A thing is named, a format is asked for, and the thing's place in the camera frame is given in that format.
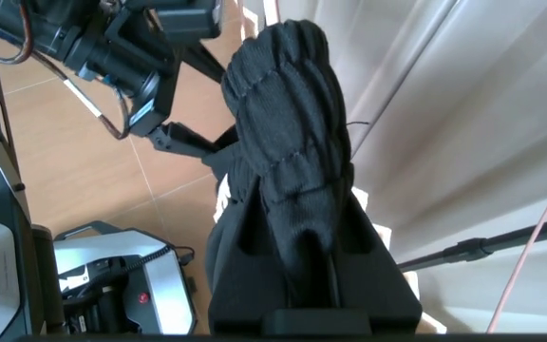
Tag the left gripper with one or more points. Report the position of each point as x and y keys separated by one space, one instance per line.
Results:
x=155 y=95

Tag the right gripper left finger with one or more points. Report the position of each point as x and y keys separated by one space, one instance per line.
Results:
x=245 y=285

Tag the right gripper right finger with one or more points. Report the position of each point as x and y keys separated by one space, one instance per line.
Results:
x=378 y=285

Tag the black shorts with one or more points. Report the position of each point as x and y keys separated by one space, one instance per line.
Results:
x=288 y=119

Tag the pink clothes hanger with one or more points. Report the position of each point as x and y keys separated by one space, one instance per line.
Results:
x=530 y=247

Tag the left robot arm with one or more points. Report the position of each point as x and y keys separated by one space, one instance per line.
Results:
x=41 y=24

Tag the black clothes rack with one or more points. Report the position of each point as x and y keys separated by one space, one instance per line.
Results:
x=468 y=249

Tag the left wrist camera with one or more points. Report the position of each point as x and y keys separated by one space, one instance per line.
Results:
x=188 y=19

